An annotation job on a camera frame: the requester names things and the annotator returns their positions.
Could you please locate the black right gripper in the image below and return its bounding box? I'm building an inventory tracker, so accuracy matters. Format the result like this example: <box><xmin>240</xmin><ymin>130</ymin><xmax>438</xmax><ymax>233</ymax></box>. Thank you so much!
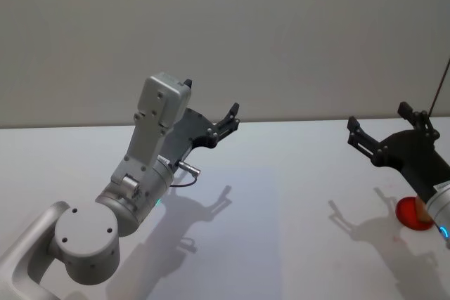
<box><xmin>346</xmin><ymin>101</ymin><xmax>450</xmax><ymax>203</ymax></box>

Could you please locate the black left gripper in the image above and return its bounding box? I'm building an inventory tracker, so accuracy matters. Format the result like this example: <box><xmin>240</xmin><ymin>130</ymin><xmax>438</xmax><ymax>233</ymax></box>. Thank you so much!
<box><xmin>159</xmin><ymin>102</ymin><xmax>242</xmax><ymax>169</ymax></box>

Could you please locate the thin dark rod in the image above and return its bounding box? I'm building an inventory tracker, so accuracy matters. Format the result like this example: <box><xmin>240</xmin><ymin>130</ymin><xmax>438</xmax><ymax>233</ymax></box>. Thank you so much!
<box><xmin>428</xmin><ymin>56</ymin><xmax>450</xmax><ymax>119</ymax></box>

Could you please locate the round red disc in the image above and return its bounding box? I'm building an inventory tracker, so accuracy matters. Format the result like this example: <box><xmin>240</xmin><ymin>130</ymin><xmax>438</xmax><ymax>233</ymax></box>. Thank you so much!
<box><xmin>395</xmin><ymin>196</ymin><xmax>435</xmax><ymax>232</ymax></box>

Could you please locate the small tan block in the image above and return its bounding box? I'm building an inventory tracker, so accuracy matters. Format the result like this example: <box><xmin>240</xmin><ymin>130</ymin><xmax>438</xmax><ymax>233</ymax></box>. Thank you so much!
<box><xmin>416</xmin><ymin>197</ymin><xmax>432</xmax><ymax>224</ymax></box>

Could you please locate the white table cloth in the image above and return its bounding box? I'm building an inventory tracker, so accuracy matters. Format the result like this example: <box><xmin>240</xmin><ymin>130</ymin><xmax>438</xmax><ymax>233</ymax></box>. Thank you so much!
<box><xmin>0</xmin><ymin>116</ymin><xmax>450</xmax><ymax>300</ymax></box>

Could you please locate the thin cable with silver plug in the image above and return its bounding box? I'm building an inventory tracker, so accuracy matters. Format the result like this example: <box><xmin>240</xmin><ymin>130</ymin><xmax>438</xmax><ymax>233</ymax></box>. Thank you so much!
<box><xmin>168</xmin><ymin>160</ymin><xmax>202</xmax><ymax>188</ymax></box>

